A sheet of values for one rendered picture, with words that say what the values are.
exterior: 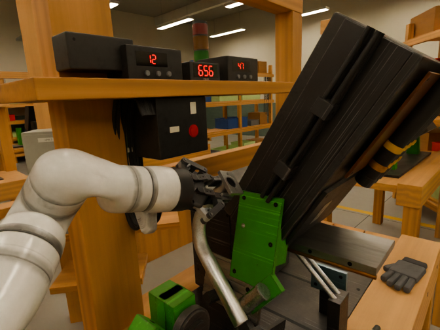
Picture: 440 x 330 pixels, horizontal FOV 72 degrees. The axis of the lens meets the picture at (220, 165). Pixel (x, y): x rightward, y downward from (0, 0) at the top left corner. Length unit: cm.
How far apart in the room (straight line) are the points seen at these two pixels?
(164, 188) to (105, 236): 40
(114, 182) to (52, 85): 26
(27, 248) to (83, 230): 48
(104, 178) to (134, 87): 32
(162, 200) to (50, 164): 17
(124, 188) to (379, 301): 84
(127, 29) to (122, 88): 1167
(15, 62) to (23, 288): 1048
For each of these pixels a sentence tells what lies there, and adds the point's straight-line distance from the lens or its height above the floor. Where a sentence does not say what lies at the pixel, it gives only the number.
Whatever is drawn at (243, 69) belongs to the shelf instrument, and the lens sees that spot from 101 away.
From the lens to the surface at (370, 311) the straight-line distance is 102.
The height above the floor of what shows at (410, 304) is 90.
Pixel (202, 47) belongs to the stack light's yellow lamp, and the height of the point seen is 165.
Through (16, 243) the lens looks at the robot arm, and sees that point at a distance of 34.
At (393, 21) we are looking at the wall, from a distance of 999.
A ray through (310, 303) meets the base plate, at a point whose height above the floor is 90.
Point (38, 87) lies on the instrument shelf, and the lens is 61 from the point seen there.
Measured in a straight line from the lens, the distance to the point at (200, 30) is 106.
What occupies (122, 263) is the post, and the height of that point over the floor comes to 107.
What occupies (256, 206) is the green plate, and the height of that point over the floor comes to 124.
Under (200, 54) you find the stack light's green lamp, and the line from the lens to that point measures 105.
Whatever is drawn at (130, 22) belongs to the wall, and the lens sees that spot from 1247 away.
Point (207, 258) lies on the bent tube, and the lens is 65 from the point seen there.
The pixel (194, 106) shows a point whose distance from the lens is 82.
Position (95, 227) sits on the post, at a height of 120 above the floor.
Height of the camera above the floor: 149
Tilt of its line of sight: 12 degrees down
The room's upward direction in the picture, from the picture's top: 3 degrees counter-clockwise
